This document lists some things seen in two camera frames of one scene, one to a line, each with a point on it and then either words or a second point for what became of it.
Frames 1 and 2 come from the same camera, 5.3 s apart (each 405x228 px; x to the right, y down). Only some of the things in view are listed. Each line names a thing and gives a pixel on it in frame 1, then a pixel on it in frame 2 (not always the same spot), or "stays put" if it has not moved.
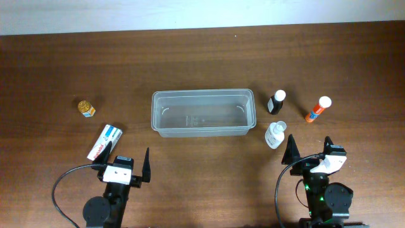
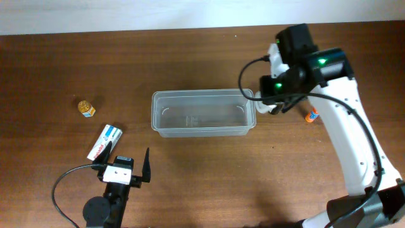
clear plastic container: [204, 113] stays put
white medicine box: [109, 134] stays put
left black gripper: [136, 181] stays put
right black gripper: [290, 156] → [266, 85]
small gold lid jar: [86, 109] stays put
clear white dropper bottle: [274, 135] → [261, 106]
